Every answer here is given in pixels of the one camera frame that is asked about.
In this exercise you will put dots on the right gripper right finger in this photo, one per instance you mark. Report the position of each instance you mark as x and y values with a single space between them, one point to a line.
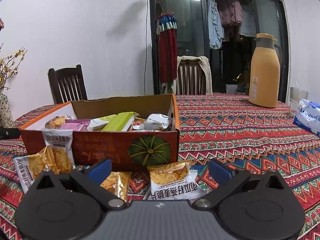
230 181

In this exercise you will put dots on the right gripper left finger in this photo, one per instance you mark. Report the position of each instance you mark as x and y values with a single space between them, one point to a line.
88 181

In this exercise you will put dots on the oat crisp pack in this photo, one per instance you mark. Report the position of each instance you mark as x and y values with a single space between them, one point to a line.
30 166
117 183
174 181
60 141

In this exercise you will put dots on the pink snack pack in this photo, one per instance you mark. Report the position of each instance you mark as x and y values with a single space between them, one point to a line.
76 124

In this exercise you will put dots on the long green snack bar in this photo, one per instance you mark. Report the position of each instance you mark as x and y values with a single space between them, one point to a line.
121 122

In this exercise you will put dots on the small orange snack pack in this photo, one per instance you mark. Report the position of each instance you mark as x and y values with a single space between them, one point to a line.
136 123

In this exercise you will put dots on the white grey snack pack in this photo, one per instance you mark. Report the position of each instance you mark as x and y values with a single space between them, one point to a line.
157 121

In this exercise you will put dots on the oat crisp pack on pile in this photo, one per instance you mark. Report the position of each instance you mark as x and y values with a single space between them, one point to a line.
30 166

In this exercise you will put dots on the oat crisp pack against box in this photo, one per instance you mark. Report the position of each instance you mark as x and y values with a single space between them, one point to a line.
60 141

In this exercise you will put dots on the patterned red tablecloth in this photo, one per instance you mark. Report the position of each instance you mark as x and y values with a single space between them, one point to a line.
243 135

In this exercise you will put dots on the floral vase yellow twigs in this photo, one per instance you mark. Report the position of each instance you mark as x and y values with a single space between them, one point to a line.
9 69

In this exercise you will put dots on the dark wooden chair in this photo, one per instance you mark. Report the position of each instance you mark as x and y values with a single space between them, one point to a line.
67 84

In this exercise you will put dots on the orange thermos jug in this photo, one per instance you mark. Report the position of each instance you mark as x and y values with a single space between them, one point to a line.
265 71

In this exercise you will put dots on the white blue tissue pack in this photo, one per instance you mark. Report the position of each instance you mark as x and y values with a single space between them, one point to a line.
307 116

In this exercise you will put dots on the chair with beige cloth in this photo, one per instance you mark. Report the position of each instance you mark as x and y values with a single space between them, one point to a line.
193 76

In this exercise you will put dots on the drinking glass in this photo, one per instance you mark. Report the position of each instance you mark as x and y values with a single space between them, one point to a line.
296 94

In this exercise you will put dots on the pink vase with roses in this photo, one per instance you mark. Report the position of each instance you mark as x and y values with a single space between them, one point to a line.
1 24

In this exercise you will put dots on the hanging blue shirt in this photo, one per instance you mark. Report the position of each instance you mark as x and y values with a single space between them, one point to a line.
215 28

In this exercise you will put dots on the red tassel hanging decoration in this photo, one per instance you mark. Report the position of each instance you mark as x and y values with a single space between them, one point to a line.
167 47

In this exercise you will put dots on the hanging pink jacket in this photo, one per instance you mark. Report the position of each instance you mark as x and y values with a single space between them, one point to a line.
231 12

